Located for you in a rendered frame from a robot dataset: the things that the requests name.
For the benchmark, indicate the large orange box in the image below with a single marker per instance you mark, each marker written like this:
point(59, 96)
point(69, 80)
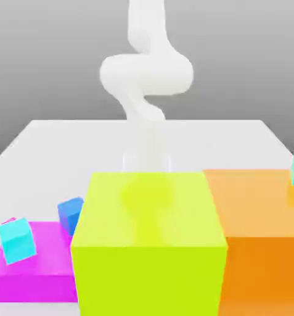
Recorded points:
point(260, 271)

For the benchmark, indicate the large yellow-green box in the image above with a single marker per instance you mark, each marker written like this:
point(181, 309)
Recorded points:
point(149, 271)

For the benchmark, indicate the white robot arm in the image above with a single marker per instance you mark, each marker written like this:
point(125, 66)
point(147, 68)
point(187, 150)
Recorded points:
point(146, 74)

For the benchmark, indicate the large magenta box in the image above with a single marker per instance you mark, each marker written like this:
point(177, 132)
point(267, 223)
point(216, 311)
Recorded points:
point(33, 284)

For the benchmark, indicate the small blue cube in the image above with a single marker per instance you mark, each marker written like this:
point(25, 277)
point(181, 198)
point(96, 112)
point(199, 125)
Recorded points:
point(69, 213)

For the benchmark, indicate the small cyan cube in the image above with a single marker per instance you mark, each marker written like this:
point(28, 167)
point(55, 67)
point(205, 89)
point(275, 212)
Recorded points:
point(17, 240)

